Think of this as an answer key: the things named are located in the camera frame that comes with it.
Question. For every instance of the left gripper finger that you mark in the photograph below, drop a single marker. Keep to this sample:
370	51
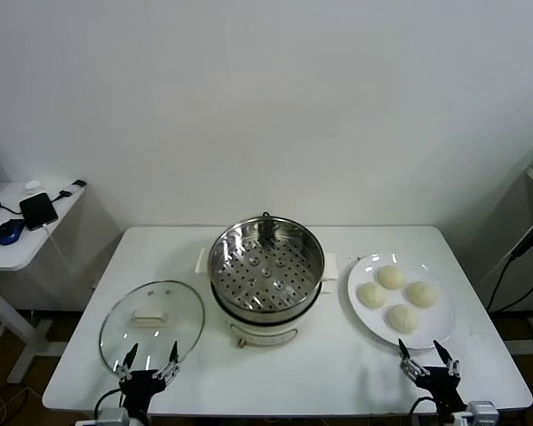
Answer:
125	370
169	372

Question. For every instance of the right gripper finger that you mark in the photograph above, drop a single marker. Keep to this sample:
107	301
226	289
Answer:
452	370
411	368

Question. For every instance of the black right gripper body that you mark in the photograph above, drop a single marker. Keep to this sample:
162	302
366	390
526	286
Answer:
439	384

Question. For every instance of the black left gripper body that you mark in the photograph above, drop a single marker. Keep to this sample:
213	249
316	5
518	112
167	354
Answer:
138	388

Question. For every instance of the white steamed baozi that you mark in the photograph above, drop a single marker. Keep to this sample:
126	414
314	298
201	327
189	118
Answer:
373	295
402	318
391	276
421	294

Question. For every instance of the round glass pot lid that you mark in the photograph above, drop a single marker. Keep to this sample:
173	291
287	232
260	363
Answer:
182	302

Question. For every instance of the stainless steel steamer basket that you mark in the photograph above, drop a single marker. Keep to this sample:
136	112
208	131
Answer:
231	248

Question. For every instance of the white electric cooking pot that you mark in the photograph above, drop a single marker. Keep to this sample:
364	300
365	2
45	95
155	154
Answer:
262	330

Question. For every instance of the white round plate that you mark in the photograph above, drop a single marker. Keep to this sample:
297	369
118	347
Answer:
368	270

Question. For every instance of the white side table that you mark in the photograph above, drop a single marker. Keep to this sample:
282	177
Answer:
26	250

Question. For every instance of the blue computer mouse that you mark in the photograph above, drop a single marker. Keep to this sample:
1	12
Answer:
8	232

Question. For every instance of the black smartphone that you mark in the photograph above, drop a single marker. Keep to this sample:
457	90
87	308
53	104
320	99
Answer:
37	210

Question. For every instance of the small white case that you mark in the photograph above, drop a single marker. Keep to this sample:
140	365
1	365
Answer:
32	185

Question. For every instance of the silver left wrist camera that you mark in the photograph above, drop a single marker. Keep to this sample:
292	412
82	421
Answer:
113	418

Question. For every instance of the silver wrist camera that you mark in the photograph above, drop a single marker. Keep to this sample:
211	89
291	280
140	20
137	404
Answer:
482	410
113	418

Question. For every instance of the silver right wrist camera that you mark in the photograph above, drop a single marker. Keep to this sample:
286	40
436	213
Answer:
482	410

